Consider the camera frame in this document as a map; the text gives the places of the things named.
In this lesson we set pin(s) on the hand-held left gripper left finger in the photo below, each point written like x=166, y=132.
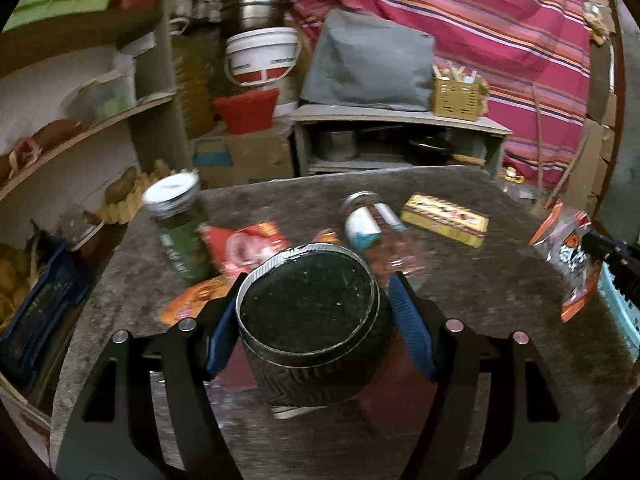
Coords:
x=222, y=330

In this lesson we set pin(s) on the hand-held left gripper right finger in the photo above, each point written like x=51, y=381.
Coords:
x=412, y=330

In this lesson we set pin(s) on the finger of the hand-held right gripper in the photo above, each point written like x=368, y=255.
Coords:
x=612, y=255

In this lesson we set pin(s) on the orange white snack packet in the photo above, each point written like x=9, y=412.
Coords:
x=570, y=255

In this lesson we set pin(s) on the light blue plastic basket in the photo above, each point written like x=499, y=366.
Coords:
x=622, y=310

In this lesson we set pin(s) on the red snack packet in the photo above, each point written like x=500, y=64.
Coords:
x=245, y=247

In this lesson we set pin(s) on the dark red block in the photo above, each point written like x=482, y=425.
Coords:
x=395, y=395

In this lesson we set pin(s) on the wooden stick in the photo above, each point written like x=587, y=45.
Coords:
x=570, y=170

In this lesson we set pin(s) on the green glass jar white lid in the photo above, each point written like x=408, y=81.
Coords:
x=180, y=240

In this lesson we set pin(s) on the stack of cardboard boxes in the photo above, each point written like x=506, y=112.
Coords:
x=595, y=150

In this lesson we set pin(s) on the yellow printed box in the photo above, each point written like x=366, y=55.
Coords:
x=445, y=220

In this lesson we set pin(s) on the clear plastic bottle white label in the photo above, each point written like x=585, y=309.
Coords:
x=365, y=225

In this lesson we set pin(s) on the oil bottle yellow label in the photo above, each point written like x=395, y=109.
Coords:
x=515, y=182

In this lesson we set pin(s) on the small red wrapper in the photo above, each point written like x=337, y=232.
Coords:
x=326, y=237

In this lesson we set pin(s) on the cardboard egg tray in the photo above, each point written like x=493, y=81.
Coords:
x=130, y=195

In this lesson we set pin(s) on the brown cardboard box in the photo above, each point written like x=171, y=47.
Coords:
x=255, y=160

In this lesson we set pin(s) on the blue plastic crate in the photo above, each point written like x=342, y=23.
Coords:
x=45, y=310

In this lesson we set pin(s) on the grey metal pot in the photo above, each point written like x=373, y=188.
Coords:
x=337, y=147

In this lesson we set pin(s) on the pile of yellow potatoes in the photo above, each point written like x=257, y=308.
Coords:
x=15, y=285

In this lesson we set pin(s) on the grey low shelf table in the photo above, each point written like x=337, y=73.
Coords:
x=380, y=115

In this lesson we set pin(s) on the yellow woven basket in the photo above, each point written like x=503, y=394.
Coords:
x=457, y=100

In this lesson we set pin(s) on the red plastic basin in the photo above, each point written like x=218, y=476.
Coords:
x=247, y=110

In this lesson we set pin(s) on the tan small bundle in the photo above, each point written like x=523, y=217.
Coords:
x=597, y=22

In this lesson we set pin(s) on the yellow oil jug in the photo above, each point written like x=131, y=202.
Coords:
x=195, y=85

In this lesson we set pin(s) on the brown bag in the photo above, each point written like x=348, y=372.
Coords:
x=45, y=145

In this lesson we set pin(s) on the clear plastic container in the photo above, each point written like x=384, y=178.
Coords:
x=100, y=100

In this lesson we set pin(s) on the grey cushion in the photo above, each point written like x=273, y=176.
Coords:
x=370, y=65

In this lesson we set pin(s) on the red striped cloth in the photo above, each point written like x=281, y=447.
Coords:
x=475, y=20

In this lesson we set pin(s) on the white plastic bucket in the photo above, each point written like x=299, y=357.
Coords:
x=260, y=55

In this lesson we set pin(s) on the large steel pot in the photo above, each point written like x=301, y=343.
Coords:
x=255, y=10

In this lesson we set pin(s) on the wooden shelving unit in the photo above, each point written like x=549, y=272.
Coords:
x=75, y=35

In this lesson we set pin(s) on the green plastic tray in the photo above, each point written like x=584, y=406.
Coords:
x=60, y=10

